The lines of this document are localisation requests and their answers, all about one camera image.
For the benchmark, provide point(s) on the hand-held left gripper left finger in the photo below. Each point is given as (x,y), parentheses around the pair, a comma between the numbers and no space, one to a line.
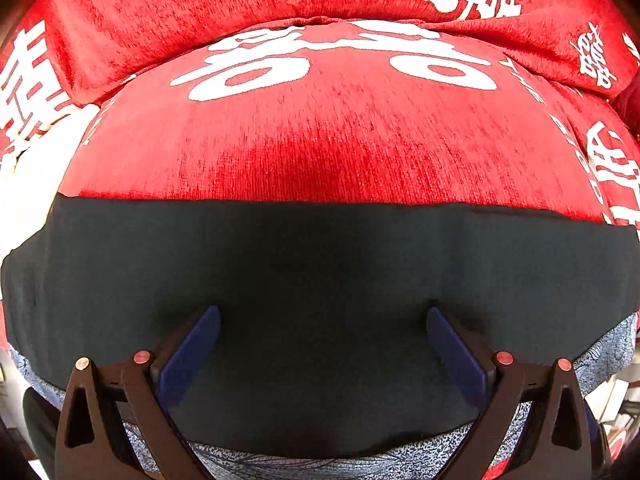
(187,355)

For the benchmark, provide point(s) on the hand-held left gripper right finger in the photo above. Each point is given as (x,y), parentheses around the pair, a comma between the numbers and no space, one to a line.
(457,355)

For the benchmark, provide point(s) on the black pants with grey lining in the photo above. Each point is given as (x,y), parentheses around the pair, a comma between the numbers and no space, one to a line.
(320,285)

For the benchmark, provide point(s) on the red printed blanket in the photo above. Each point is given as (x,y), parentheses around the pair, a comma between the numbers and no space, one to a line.
(325,135)

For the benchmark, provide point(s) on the red printed quilt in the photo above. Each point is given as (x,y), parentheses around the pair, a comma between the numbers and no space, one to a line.
(200,0)

